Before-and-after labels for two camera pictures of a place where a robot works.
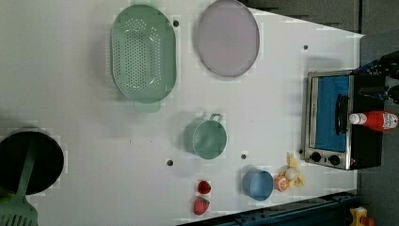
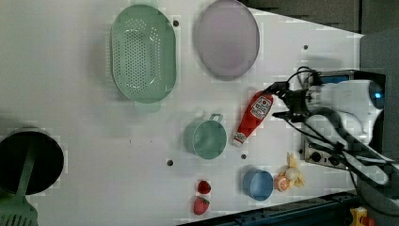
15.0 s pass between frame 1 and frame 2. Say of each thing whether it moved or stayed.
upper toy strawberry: stayed
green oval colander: stayed
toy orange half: stayed
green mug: stayed
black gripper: moved
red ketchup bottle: moved
